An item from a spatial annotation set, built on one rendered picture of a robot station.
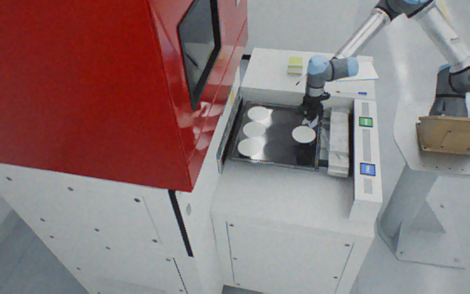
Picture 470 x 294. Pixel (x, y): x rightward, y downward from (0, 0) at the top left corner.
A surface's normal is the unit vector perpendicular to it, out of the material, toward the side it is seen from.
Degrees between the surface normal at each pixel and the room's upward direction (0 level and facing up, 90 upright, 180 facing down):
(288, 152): 0
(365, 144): 0
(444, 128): 90
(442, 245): 0
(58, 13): 90
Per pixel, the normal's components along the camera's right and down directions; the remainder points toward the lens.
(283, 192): -0.05, -0.69
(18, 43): -0.22, 0.71
